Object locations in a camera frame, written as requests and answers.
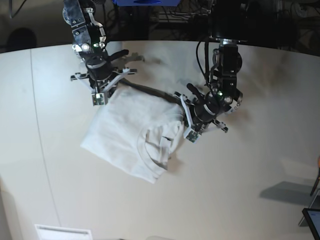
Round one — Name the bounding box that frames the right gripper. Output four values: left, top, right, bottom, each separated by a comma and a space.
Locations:
85, 58, 116, 88

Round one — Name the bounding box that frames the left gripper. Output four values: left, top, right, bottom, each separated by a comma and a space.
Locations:
191, 99, 225, 129

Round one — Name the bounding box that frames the white T-shirt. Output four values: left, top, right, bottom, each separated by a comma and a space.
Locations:
80, 86, 184, 184

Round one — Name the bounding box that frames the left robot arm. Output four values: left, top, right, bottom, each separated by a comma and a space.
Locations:
185, 0, 247, 132

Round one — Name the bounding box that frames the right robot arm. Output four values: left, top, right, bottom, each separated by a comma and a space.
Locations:
62, 0, 129, 92

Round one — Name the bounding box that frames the blue box overhead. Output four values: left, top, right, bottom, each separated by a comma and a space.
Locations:
112, 0, 181, 7

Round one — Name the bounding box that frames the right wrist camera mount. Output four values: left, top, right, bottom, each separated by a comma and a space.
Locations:
70, 68, 137, 106

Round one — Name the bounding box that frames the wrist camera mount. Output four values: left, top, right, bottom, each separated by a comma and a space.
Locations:
172, 91, 229, 145
70, 68, 137, 106

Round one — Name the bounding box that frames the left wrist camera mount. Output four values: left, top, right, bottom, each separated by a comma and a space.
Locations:
172, 91, 229, 145

